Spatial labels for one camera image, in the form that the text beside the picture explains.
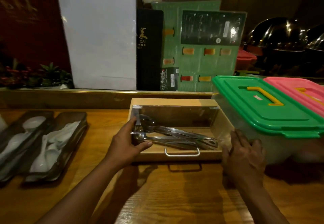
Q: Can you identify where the person's right hand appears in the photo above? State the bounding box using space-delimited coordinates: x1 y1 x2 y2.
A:
221 129 266 190

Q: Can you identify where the person's left hand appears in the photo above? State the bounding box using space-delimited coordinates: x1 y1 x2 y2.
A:
105 116 154 170

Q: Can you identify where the green lid plastic container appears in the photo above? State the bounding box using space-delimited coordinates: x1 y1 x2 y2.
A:
211 75 324 165

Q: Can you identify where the wooden cutlery box clear lid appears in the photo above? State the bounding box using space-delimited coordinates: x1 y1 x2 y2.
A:
127 98 235 162

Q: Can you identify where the pink lid plastic container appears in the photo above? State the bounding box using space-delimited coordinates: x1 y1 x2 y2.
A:
263 76 324 118

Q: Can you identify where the person's left forearm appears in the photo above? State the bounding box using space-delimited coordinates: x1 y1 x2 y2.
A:
35 157 122 224

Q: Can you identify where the pile of metal serving spoons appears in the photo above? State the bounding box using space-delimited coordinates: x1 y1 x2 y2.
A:
131 114 219 151

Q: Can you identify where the gold-trimmed wooden counter ledge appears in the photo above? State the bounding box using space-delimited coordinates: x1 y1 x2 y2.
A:
0 87 213 110

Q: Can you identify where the small dark label card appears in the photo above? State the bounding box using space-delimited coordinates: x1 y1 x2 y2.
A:
160 67 180 92

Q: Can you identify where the black menu book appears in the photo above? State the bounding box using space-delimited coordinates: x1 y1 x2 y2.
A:
136 8 164 91

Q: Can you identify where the small white ceramic bowl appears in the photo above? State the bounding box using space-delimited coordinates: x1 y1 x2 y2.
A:
22 116 47 132

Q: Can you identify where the artificial plant with red berries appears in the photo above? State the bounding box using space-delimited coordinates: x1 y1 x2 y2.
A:
0 58 74 90

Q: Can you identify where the pink-lid orange tub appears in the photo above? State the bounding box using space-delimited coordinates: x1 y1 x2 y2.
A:
235 49 258 71

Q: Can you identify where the white laminated board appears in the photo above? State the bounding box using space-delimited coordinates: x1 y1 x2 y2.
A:
53 0 138 91

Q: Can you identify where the green drinks menu board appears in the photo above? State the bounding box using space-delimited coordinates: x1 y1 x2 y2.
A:
151 0 241 92

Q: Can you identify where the dark laminated menu card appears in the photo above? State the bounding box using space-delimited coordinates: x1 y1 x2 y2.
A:
180 10 247 46

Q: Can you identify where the red menu book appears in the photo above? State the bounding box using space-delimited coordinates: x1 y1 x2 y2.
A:
0 0 73 73

